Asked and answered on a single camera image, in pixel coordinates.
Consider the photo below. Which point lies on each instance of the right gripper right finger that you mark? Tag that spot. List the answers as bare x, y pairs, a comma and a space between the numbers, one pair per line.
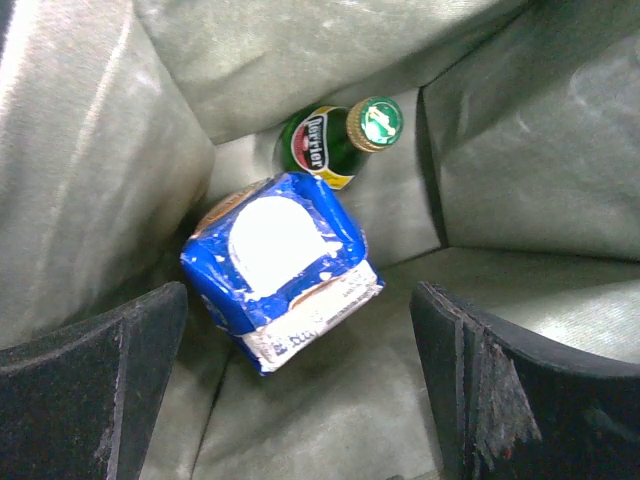
509, 403

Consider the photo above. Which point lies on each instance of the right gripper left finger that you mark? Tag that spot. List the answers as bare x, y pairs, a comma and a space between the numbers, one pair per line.
82, 402

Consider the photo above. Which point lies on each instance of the grey-green canvas bag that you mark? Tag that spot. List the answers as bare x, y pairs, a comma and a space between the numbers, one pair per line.
514, 186

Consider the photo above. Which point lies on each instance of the blue white snack packet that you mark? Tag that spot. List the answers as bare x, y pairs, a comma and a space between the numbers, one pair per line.
278, 265

